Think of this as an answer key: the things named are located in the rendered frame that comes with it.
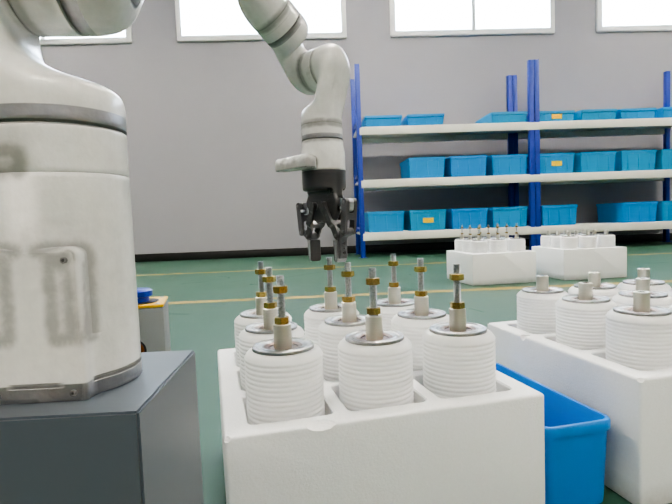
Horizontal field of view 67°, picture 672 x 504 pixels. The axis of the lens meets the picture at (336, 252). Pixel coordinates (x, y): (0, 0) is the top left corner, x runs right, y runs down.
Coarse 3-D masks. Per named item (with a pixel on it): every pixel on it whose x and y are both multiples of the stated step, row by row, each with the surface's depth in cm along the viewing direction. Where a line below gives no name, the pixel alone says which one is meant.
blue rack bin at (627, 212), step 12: (600, 204) 563; (612, 204) 540; (624, 204) 523; (636, 204) 523; (648, 204) 524; (600, 216) 566; (612, 216) 543; (624, 216) 525; (636, 216) 525; (648, 216) 525
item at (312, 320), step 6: (306, 312) 86; (312, 312) 85; (318, 312) 84; (336, 312) 84; (306, 318) 86; (312, 318) 84; (318, 318) 83; (324, 318) 83; (306, 324) 86; (312, 324) 84; (318, 324) 84; (306, 330) 86; (312, 330) 84; (318, 330) 84; (306, 336) 86; (312, 336) 84; (318, 342) 84
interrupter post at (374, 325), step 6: (366, 318) 64; (372, 318) 63; (378, 318) 64; (366, 324) 64; (372, 324) 64; (378, 324) 64; (366, 330) 64; (372, 330) 64; (378, 330) 64; (366, 336) 64; (372, 336) 64; (378, 336) 64
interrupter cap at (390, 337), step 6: (360, 330) 68; (384, 330) 68; (390, 330) 67; (348, 336) 65; (354, 336) 65; (360, 336) 65; (384, 336) 66; (390, 336) 65; (396, 336) 64; (402, 336) 64; (348, 342) 63; (354, 342) 62; (360, 342) 62; (366, 342) 61; (372, 342) 61; (378, 342) 61; (384, 342) 61; (390, 342) 61; (396, 342) 62
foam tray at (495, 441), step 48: (240, 384) 77; (336, 384) 69; (240, 432) 54; (288, 432) 55; (336, 432) 56; (384, 432) 57; (432, 432) 59; (480, 432) 61; (528, 432) 62; (240, 480) 54; (288, 480) 55; (336, 480) 56; (384, 480) 58; (432, 480) 59; (480, 480) 61; (528, 480) 63
